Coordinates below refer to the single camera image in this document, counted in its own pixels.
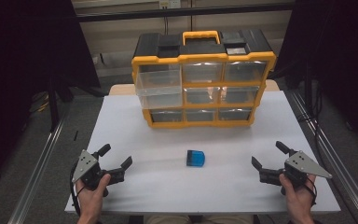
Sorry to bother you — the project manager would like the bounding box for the small blue plastic box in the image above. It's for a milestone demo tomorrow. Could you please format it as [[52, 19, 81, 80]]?
[[186, 149, 206, 168]]

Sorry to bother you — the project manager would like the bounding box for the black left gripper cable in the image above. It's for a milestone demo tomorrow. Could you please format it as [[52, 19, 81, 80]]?
[[69, 160, 86, 217]]

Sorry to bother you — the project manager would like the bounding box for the wooden table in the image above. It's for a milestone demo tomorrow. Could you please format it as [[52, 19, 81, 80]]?
[[108, 78, 282, 96]]

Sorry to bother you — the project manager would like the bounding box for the yellow carry handle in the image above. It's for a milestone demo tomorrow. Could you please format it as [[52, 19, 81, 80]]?
[[182, 30, 222, 47]]

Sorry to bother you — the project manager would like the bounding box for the black stand leg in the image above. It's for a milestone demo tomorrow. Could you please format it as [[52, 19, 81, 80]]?
[[47, 73, 61, 133]]

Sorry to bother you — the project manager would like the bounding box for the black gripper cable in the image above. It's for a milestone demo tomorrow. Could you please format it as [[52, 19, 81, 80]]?
[[303, 175, 319, 207], [69, 160, 86, 217]]

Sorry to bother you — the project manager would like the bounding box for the yellow floor cable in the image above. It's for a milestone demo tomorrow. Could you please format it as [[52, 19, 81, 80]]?
[[28, 91, 50, 114]]

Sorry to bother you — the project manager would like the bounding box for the black curtain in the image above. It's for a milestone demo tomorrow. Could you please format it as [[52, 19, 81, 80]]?
[[0, 0, 102, 191], [272, 0, 358, 156]]

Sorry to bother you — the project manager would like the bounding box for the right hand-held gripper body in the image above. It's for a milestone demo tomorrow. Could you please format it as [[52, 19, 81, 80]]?
[[258, 150, 334, 196]]

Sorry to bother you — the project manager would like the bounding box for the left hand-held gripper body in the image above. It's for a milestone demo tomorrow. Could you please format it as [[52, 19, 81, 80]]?
[[71, 148, 126, 198]]

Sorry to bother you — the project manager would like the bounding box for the black wall cable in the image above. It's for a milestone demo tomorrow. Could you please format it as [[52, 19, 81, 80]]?
[[189, 0, 195, 32], [163, 7, 170, 35]]

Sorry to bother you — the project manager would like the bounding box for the yellow black drawer organizer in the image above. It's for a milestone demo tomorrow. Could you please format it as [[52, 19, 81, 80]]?
[[131, 29, 277, 130]]

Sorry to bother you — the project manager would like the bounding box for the white wall outlet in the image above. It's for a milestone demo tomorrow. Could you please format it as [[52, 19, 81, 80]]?
[[158, 0, 182, 9]]

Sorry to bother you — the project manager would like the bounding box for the person's left hand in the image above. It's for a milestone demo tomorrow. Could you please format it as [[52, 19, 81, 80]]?
[[75, 173, 113, 219]]

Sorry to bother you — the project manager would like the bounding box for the large clear plastic drawer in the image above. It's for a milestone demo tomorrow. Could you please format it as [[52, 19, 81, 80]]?
[[135, 63, 184, 110]]

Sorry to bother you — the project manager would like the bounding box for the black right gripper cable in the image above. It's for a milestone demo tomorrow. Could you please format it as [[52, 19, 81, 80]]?
[[303, 175, 319, 207]]

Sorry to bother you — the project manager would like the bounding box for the black horizontal bar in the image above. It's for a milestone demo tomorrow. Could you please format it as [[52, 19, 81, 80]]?
[[75, 2, 296, 23]]

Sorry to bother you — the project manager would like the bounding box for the person's right hand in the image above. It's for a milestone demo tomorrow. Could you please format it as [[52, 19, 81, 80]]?
[[278, 173, 318, 219]]

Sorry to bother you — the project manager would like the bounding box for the set of small closed drawers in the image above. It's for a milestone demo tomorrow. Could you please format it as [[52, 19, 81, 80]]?
[[150, 61, 268, 123]]

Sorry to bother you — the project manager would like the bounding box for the metal floor rail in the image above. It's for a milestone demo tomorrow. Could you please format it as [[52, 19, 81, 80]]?
[[286, 89, 358, 224], [7, 115, 67, 224]]

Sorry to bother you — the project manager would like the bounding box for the black floor cable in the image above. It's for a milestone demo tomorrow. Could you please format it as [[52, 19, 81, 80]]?
[[296, 88, 324, 148]]

